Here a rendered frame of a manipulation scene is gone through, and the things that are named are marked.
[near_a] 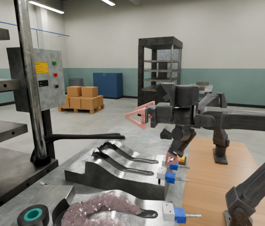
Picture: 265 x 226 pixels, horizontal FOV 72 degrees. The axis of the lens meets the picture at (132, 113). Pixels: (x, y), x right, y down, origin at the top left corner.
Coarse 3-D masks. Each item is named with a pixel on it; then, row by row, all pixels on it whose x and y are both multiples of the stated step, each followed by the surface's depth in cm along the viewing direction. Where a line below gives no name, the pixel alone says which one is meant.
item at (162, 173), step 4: (160, 168) 81; (164, 168) 81; (160, 172) 78; (164, 172) 78; (168, 172) 81; (160, 176) 78; (164, 176) 77; (168, 176) 78; (172, 176) 78; (168, 180) 78; (172, 180) 77; (180, 180) 77; (184, 180) 77
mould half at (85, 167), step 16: (80, 160) 100; (96, 160) 85; (128, 160) 94; (160, 160) 94; (80, 176) 88; (96, 176) 84; (112, 176) 81; (128, 176) 81; (144, 176) 81; (128, 192) 80; (144, 192) 77; (160, 192) 75
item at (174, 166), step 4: (164, 156) 92; (164, 160) 88; (168, 160) 88; (172, 160) 91; (164, 164) 88; (172, 164) 87; (176, 164) 87; (172, 168) 88; (176, 168) 87; (188, 168) 86
